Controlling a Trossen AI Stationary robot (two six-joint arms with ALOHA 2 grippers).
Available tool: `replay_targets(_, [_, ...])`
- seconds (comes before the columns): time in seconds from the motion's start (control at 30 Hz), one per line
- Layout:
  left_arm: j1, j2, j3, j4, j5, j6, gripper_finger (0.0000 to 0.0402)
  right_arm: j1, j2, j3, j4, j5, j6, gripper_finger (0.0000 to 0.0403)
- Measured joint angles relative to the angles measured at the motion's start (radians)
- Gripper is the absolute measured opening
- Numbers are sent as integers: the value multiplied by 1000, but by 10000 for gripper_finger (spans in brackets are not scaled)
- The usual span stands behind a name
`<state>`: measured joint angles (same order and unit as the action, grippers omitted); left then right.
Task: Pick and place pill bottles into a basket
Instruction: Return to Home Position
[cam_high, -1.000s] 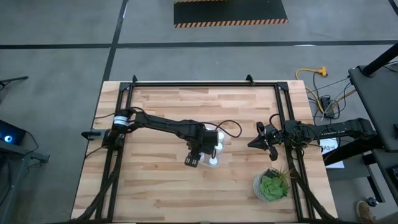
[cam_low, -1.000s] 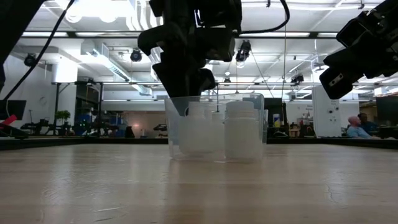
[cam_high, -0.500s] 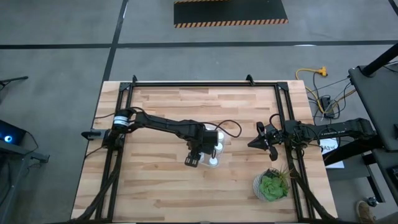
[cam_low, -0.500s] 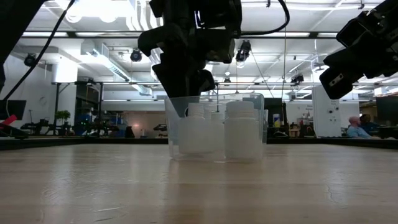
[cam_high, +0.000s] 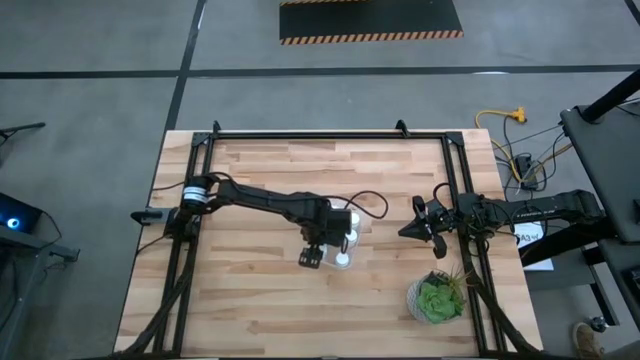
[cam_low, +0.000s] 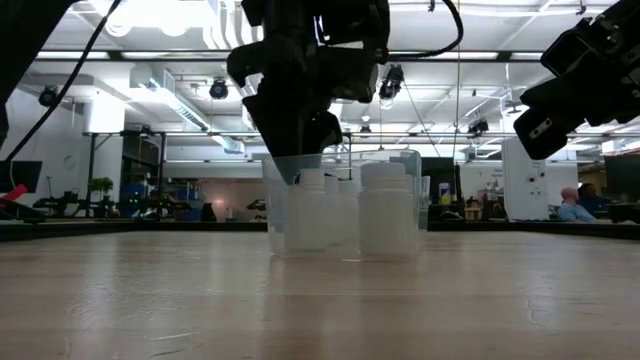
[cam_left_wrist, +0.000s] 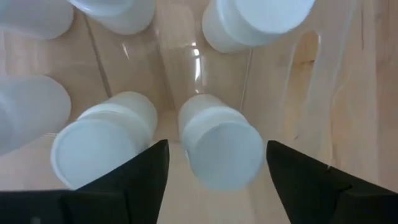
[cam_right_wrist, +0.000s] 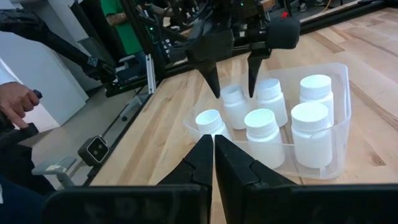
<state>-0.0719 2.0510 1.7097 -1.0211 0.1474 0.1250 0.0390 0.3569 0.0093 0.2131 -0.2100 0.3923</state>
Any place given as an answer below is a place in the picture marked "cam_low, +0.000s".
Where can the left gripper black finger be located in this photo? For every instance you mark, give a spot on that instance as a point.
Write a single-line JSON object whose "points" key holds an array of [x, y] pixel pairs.
{"points": [[327, 132], [285, 140]]}

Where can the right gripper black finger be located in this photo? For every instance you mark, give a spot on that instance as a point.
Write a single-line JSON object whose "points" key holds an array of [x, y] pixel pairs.
{"points": [[555, 110]]}

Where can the white pill bottle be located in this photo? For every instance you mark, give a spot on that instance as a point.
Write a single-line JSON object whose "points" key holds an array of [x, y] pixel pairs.
{"points": [[305, 215], [387, 215], [350, 210]]}

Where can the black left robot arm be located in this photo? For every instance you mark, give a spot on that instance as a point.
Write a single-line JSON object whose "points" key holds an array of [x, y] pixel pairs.
{"points": [[25, 40]]}

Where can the clear plastic basket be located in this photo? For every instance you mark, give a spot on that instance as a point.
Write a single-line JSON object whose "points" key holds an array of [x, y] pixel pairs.
{"points": [[272, 215]]}

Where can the black ceiling spotlight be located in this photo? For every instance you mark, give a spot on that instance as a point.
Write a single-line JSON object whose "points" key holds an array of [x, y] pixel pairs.
{"points": [[478, 125], [391, 82], [218, 89], [48, 96]]}

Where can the dark screen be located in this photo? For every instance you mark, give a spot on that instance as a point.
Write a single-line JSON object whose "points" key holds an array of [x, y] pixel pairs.
{"points": [[622, 175]]}

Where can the person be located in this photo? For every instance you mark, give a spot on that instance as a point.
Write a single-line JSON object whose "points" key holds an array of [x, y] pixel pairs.
{"points": [[595, 202], [572, 212]]}

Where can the yellow and blue container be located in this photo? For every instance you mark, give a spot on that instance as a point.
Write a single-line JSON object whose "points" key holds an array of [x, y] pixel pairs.
{"points": [[445, 195]]}

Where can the black shelf rack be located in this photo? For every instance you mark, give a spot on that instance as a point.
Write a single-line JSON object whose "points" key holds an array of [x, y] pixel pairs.
{"points": [[135, 155]]}

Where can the green potted plant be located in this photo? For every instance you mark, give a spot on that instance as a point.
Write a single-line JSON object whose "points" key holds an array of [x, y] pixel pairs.
{"points": [[101, 185]]}

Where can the black monitor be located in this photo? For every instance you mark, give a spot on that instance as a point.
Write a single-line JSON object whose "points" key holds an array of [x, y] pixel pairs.
{"points": [[25, 175]]}

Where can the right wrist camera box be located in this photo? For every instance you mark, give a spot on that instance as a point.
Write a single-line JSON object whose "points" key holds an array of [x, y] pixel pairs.
{"points": [[570, 50]]}

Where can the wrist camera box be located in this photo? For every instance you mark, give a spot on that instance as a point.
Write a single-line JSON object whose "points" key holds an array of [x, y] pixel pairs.
{"points": [[570, 50], [355, 75]]}

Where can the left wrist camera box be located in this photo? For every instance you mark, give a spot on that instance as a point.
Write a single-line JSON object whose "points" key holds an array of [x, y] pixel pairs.
{"points": [[355, 75]]}

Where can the black table frame rail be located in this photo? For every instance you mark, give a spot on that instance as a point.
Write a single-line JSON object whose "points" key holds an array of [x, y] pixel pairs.
{"points": [[100, 230]]}

